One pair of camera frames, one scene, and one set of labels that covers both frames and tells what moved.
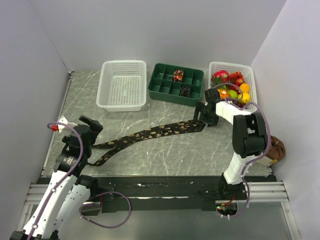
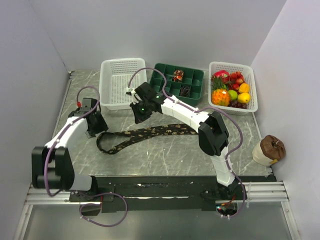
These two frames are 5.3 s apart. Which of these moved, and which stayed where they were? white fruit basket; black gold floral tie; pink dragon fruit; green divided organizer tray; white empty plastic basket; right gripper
Moved: right gripper; black gold floral tie
Stayed: white empty plastic basket; green divided organizer tray; white fruit basket; pink dragon fruit
